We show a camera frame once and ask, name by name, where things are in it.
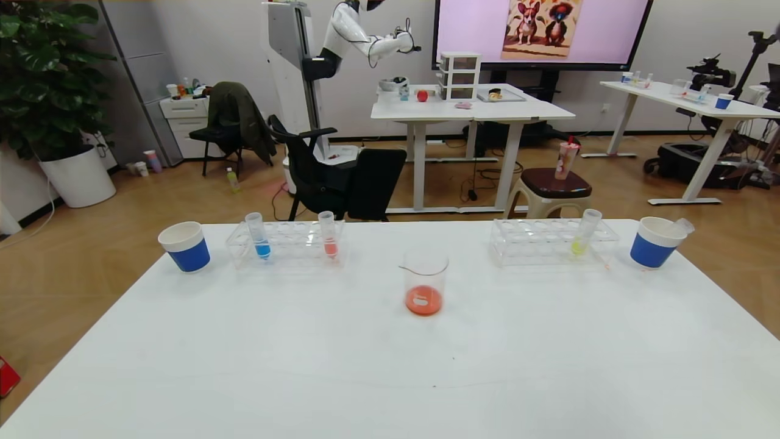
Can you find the black metal chair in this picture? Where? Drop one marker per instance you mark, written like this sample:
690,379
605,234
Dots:
213,136

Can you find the red box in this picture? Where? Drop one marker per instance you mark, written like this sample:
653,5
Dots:
7,377

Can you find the blue white paper cup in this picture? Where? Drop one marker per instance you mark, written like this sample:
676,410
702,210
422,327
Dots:
652,247
189,253

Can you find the black tripod stand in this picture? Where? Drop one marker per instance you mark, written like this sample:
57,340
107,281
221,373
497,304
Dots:
755,53

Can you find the orange pigment test tube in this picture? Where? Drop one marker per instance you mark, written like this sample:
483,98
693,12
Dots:
330,247

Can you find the grey bowl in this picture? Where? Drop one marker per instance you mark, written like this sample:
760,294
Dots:
390,85

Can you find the drink cup with red straw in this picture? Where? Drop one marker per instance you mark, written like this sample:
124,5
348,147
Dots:
565,160

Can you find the white humanoid robot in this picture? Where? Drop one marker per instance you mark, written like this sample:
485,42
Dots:
344,30

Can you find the green drink bottle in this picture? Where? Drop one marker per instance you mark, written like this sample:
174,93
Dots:
233,181

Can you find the white plant pot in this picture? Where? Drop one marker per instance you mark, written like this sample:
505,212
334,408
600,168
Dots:
78,178

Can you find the grey tray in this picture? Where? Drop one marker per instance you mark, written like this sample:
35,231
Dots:
503,96

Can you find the pink purple cup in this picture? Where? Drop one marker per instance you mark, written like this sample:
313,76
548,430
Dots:
152,162

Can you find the red pigment test tube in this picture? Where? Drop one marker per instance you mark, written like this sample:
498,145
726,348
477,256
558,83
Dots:
684,225

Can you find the white single desk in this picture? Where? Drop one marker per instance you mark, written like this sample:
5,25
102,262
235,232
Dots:
670,96

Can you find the small white cup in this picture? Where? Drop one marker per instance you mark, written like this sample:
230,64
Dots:
141,169

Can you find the clear glass beaker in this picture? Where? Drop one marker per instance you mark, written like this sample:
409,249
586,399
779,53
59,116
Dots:
425,302

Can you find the clear acrylic test tube rack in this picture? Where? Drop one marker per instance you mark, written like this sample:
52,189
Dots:
292,244
542,241

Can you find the small blue paper cup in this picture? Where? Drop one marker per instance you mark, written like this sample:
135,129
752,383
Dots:
724,102

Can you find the yellow pigment test tube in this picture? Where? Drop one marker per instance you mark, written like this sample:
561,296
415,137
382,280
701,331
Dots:
580,246

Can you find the white double desk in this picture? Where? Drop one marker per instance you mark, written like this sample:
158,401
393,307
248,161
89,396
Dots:
426,110

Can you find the dark green jacket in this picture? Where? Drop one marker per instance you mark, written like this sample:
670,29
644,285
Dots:
234,110

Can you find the large display screen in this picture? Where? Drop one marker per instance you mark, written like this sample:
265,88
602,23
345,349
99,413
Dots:
475,30

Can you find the white drawer cabinet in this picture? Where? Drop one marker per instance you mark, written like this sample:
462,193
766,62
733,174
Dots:
183,116

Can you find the small white drawer organizer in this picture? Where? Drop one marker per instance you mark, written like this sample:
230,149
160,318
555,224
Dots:
459,78

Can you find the tall grey cabinet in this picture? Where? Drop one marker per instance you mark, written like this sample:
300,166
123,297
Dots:
146,73

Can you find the black office chair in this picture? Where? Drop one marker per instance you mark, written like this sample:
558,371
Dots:
372,183

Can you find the brown beige plastic stool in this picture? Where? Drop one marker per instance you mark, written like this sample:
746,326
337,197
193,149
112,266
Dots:
551,183

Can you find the green potted plant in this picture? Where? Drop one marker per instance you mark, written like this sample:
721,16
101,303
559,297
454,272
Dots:
42,79

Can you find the blue pigment test tube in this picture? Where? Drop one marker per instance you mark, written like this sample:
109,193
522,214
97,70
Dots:
262,249

